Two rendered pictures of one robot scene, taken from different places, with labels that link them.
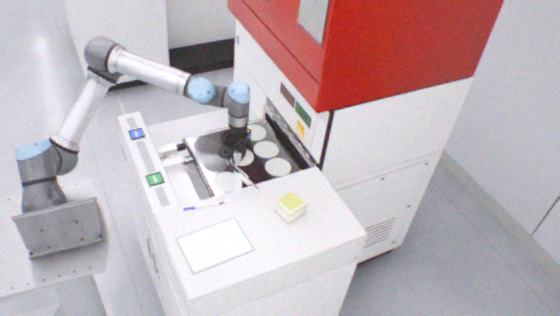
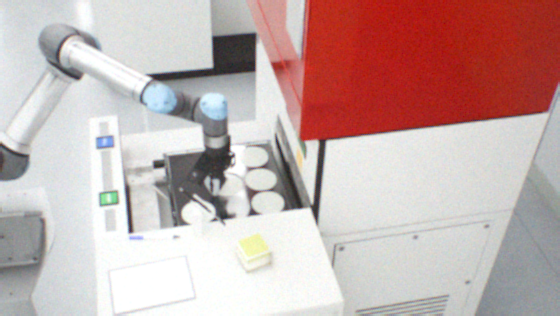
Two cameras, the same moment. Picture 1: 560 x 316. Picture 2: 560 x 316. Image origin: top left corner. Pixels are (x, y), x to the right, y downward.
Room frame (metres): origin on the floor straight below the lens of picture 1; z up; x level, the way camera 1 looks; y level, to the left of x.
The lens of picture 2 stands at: (-0.10, -0.46, 2.43)
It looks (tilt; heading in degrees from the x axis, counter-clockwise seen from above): 42 degrees down; 16
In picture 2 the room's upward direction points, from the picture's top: 3 degrees clockwise
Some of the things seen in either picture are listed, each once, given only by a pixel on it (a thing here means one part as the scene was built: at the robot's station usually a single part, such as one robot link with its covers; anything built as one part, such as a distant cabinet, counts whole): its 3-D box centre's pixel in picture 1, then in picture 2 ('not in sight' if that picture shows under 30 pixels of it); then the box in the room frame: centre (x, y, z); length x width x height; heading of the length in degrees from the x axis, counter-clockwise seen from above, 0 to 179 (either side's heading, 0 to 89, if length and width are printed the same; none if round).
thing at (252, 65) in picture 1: (273, 92); (283, 109); (1.65, 0.04, 1.02); 0.82 x 0.03 x 0.40; 31
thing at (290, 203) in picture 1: (289, 207); (253, 253); (1.05, -0.07, 1.00); 0.07 x 0.07 x 0.07; 46
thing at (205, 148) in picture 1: (241, 156); (227, 184); (1.37, 0.14, 0.90); 0.34 x 0.34 x 0.01; 31
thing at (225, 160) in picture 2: (238, 133); (217, 155); (1.33, 0.15, 1.05); 0.09 x 0.08 x 0.12; 164
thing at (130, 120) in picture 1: (147, 170); (109, 187); (1.24, 0.48, 0.89); 0.55 x 0.09 x 0.14; 31
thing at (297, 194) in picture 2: (286, 142); (290, 173); (1.49, -0.04, 0.89); 0.44 x 0.02 x 0.10; 31
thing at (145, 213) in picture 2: (179, 182); (144, 206); (1.22, 0.35, 0.87); 0.36 x 0.08 x 0.03; 31
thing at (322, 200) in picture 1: (260, 237); (216, 285); (0.99, 0.02, 0.89); 0.62 x 0.35 x 0.14; 121
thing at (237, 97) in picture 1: (238, 99); (213, 114); (1.32, 0.15, 1.21); 0.09 x 0.08 x 0.11; 85
